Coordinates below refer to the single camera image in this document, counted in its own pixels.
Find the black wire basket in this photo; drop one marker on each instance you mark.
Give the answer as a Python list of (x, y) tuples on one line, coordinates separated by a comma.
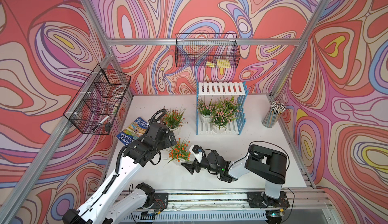
[(95, 101), (195, 49)]

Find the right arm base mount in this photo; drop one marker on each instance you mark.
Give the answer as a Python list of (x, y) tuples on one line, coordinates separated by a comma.
[(260, 200)]

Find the black wire basket back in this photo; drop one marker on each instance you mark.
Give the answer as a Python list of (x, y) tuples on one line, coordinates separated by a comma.
[(195, 49)]

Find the blue picture book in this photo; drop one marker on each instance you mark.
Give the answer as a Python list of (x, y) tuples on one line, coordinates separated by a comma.
[(135, 130)]

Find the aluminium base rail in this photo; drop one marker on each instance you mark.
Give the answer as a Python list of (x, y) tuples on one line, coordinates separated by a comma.
[(306, 207)]

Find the red flower pot middle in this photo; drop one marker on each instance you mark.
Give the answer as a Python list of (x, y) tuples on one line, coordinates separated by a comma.
[(174, 119)]

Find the pink flower pot back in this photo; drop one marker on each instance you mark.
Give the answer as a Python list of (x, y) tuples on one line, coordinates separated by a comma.
[(220, 121)]

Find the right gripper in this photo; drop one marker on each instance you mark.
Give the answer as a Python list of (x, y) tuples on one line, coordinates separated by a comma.
[(190, 168)]

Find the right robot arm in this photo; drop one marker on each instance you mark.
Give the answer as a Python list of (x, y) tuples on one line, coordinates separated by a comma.
[(271, 165)]

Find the pink flower pot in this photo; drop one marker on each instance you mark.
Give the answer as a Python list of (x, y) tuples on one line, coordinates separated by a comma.
[(220, 121), (205, 110), (230, 107)]

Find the black wire basket left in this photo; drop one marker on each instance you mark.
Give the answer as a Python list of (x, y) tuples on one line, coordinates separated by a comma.
[(95, 101)]

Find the white marker pen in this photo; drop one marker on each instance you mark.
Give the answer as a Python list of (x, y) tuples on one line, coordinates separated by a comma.
[(100, 123)]

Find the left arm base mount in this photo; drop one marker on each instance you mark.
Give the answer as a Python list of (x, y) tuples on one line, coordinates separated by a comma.
[(160, 201)]

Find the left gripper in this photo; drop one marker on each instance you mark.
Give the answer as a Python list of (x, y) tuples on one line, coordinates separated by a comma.
[(168, 143)]

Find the blue white slatted rack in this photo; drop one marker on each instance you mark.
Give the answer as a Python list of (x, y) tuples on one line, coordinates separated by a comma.
[(216, 91)]

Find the clear tape roll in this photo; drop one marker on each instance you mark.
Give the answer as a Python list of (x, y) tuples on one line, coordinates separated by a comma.
[(118, 91)]

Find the yellow sponge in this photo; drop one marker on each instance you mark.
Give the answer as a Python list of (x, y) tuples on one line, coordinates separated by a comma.
[(220, 63)]

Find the orange flower pot front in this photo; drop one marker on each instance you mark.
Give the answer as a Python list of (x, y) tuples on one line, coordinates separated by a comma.
[(179, 153)]

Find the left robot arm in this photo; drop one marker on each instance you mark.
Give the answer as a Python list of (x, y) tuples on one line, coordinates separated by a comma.
[(103, 207)]

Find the pencil holder with pencils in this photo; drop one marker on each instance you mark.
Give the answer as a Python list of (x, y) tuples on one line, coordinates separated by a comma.
[(275, 111)]

